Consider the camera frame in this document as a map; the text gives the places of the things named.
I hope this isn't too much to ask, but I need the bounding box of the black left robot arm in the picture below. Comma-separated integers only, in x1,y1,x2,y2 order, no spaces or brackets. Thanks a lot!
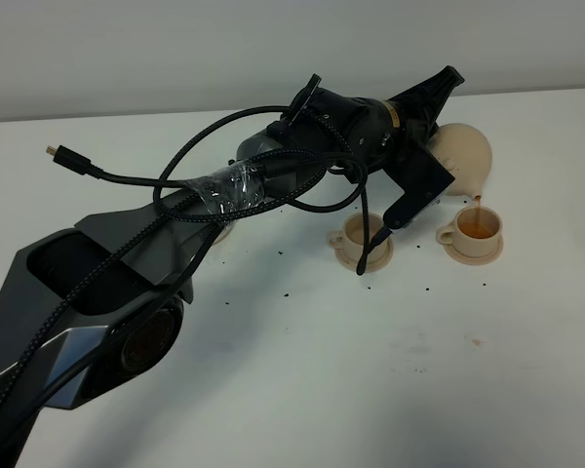
0,66,463,467

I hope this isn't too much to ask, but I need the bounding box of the beige ceramic teapot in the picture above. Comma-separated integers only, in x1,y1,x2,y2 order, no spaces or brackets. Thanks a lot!
427,123,492,201

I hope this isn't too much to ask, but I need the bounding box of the beige right teacup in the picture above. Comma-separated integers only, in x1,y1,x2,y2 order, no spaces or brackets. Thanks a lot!
436,207,503,257

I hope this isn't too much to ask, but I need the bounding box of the beige teacup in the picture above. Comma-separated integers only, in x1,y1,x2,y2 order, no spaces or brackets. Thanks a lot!
327,213,389,267
436,207,503,257

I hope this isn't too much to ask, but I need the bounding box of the black loose plug cable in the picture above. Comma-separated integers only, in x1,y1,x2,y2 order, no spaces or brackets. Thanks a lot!
45,144,367,215

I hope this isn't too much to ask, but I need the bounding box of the beige teapot saucer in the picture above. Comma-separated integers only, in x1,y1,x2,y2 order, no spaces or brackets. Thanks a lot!
213,221,235,245

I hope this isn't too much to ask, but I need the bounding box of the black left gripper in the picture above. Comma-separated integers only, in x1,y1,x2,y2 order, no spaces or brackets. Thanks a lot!
380,65,465,169

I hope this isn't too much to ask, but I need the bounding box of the beige left cup saucer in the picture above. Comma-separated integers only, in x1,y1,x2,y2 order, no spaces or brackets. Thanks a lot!
330,238,394,273

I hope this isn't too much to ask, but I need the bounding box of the beige left teacup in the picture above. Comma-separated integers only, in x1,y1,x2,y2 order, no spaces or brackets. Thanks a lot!
327,213,389,267

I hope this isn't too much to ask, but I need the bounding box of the beige right cup saucer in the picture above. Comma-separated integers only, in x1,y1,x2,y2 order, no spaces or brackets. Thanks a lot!
444,237,504,266

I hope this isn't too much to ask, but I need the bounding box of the beige cup saucer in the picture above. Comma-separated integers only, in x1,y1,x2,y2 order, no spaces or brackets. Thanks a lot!
330,238,394,273
444,237,504,266

